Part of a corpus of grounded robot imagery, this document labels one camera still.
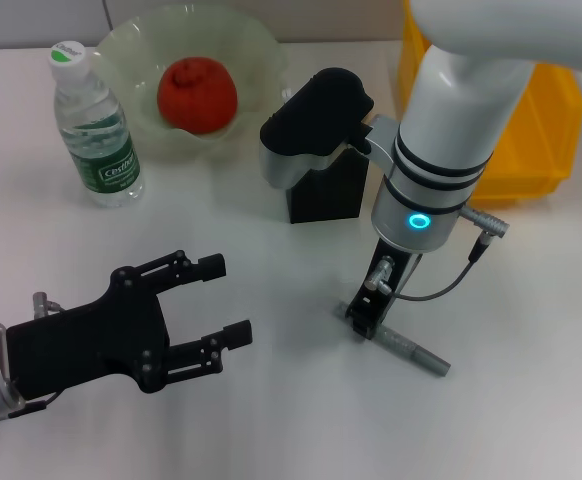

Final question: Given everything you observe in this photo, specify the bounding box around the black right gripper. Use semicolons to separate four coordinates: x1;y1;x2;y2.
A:
345;238;426;342

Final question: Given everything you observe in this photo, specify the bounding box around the left gripper cable with plugs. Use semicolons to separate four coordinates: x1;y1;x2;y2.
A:
8;292;67;419

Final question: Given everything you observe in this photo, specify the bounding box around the pale green glass fruit plate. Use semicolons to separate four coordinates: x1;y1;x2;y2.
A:
90;4;288;164

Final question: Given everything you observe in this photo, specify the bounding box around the clear green-label water bottle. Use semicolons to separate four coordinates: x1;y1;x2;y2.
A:
48;39;146;209

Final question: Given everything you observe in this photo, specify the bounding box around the gray marker pen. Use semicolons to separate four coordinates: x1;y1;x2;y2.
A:
334;302;452;379

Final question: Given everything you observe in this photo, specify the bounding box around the black mesh pen holder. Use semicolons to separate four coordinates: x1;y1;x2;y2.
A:
284;149;371;225

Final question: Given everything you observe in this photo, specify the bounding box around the red tomato-like fruit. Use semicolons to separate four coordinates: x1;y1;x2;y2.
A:
156;56;239;135

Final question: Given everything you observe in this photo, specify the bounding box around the yellow plastic storage bin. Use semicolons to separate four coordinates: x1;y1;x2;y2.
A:
398;0;582;209

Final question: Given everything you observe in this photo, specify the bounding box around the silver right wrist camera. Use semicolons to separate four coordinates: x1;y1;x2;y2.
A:
259;67;376;190

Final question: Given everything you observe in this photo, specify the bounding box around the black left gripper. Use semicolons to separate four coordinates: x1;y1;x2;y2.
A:
5;249;254;400

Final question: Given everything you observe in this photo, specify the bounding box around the gripper cable with plugs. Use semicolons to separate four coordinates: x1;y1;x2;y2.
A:
8;292;67;419
363;206;512;301

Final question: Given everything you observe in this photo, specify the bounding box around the right gripper cable with plugs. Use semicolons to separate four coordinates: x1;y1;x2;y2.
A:
363;206;512;301

